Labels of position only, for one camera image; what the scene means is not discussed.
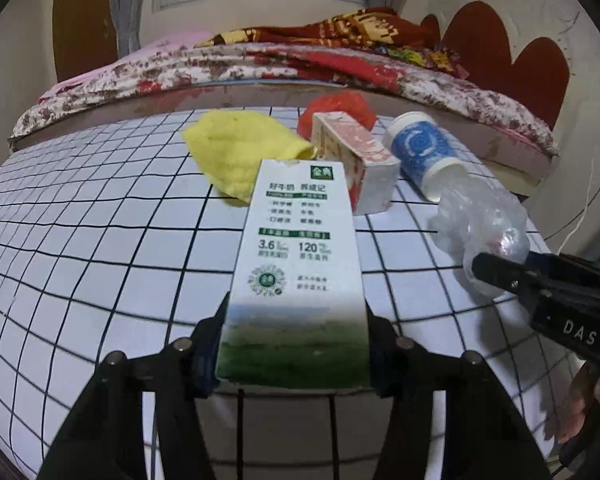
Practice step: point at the crushed clear plastic bottle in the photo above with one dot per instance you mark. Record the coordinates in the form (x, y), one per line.
(475, 225)

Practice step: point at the pink cloth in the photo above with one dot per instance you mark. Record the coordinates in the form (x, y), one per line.
(155, 47)

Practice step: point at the white checked tablecloth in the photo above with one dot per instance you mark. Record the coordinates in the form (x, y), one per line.
(105, 260)

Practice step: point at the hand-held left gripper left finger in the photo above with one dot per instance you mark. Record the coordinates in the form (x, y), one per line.
(207, 365)

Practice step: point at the red patterned blanket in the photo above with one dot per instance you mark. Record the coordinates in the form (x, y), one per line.
(350, 30)

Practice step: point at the yellow cloth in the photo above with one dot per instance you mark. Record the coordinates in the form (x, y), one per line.
(235, 155)

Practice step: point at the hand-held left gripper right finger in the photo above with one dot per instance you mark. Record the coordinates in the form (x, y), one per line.
(385, 360)

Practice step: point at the pink white carton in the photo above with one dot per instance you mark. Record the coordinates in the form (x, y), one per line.
(360, 160)

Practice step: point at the colourful patterned pillow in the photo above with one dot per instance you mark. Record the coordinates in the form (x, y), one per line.
(420, 60)

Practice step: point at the blue white paper cup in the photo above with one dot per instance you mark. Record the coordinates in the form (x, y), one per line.
(420, 145)

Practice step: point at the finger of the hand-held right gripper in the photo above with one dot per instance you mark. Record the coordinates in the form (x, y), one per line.
(500, 272)
(555, 262)

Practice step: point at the red plastic bag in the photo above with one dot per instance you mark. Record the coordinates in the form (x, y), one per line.
(340, 105)

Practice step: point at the green white milk carton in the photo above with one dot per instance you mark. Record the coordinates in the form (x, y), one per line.
(290, 260)

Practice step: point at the floral bedsheet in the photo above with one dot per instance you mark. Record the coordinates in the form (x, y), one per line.
(180, 67)

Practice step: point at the person's right hand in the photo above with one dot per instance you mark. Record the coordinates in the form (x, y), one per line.
(587, 410)

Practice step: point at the brown wooden door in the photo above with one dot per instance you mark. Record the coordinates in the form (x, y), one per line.
(82, 20)

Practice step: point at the bed with red headboard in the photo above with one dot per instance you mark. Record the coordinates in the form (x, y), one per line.
(500, 60)

